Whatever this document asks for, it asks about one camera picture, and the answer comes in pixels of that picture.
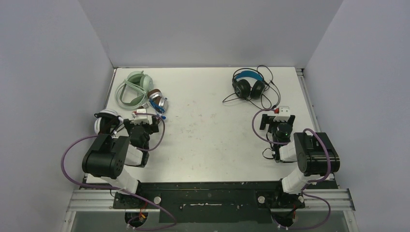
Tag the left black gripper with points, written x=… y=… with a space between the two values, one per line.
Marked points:
x=152 y=128

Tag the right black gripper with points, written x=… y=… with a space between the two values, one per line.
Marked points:
x=265 y=121

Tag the white black headphones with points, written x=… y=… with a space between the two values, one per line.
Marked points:
x=109 y=122

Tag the brown headphones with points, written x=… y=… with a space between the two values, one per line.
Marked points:
x=157 y=101

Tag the mint green headphones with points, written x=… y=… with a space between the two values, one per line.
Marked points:
x=138 y=82

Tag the black blue headphones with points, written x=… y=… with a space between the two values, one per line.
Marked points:
x=248 y=83

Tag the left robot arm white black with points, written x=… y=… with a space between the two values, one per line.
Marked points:
x=108 y=155

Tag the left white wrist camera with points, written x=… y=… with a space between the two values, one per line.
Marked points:
x=140 y=116

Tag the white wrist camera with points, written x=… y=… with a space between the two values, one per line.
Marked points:
x=140 y=116
x=282 y=114

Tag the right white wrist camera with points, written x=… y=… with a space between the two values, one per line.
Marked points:
x=282 y=114

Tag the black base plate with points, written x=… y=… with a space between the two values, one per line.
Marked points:
x=224 y=202

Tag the aluminium frame rail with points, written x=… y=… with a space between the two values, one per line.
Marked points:
x=300 y=74

